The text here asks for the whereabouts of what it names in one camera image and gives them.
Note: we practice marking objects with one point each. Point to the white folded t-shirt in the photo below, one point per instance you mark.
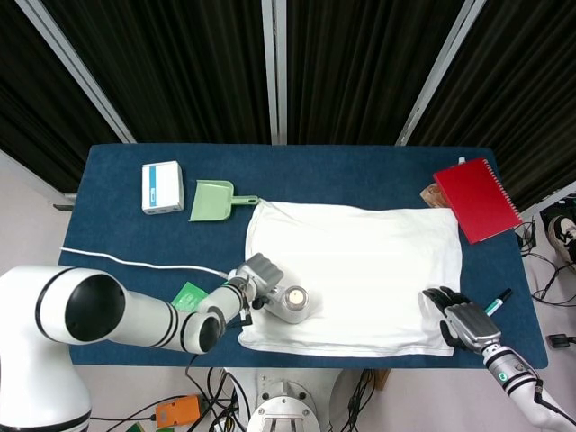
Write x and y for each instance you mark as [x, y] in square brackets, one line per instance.
[360, 252]

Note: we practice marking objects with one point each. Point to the black power adapter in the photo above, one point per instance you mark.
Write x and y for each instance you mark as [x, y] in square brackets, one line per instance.
[560, 340]

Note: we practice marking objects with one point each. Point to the white box with blue stripe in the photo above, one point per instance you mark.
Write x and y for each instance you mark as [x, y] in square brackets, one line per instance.
[163, 186]

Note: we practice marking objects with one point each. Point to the black pleated curtain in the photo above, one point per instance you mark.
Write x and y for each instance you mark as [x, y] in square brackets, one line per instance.
[189, 67]

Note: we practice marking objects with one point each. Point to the orange handheld device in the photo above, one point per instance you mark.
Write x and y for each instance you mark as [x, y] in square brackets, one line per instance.
[177, 410]

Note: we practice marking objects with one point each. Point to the blue felt table cover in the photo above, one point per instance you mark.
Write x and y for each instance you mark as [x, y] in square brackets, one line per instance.
[315, 173]

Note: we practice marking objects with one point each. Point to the grey aluminium frame post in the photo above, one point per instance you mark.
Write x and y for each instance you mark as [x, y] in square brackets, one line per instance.
[76, 67]
[438, 72]
[275, 67]

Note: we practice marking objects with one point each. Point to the white black sneaker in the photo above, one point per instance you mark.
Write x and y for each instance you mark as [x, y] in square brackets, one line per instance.
[562, 234]

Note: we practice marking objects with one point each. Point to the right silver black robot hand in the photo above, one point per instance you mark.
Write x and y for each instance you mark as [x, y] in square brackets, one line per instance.
[470, 321]

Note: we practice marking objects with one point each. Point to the brown snack packet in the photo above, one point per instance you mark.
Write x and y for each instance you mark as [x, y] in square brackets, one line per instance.
[431, 195]

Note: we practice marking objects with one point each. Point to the green foil packet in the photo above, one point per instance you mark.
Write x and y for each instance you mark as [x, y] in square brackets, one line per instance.
[189, 294]

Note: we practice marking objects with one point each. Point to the green black marker pen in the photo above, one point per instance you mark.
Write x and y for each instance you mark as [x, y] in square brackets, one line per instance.
[497, 303]

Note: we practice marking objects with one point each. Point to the red spiral notebook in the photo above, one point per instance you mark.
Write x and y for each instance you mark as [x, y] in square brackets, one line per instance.
[479, 200]

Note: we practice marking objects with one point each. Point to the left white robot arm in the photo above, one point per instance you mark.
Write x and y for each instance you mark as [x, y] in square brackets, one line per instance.
[144, 319]

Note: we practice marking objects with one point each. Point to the silver robot base column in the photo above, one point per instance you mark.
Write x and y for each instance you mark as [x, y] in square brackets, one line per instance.
[283, 405]

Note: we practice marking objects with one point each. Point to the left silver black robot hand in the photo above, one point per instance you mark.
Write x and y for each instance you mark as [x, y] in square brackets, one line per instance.
[261, 272]

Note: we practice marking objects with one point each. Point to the green plastic dustpan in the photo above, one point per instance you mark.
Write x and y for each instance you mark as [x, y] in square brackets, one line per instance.
[211, 202]

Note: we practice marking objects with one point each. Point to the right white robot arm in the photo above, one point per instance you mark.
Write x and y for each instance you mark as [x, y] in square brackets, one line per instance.
[517, 378]

